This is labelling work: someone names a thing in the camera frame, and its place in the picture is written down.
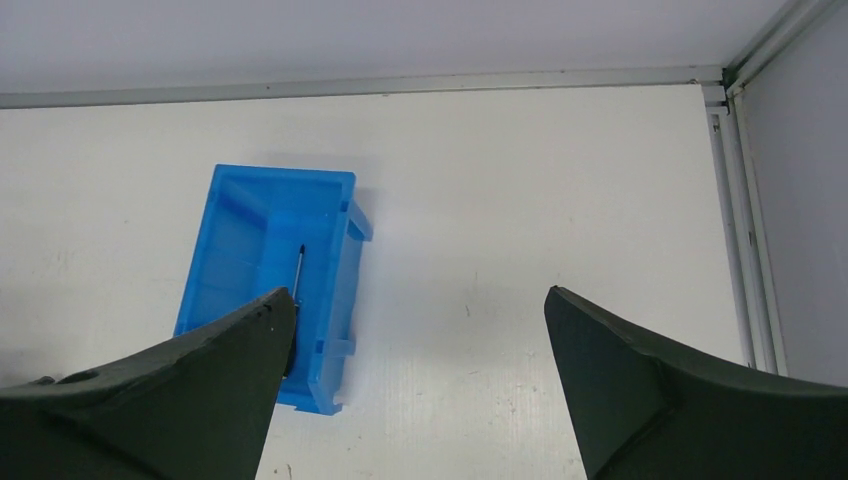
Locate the blue plastic bin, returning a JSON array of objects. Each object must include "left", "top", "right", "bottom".
[{"left": 174, "top": 164, "right": 373, "bottom": 415}]

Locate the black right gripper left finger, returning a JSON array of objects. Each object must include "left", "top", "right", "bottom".
[{"left": 1, "top": 288, "right": 296, "bottom": 479}]

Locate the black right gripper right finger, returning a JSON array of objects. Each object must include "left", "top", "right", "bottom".
[{"left": 544, "top": 286, "right": 847, "bottom": 479}]

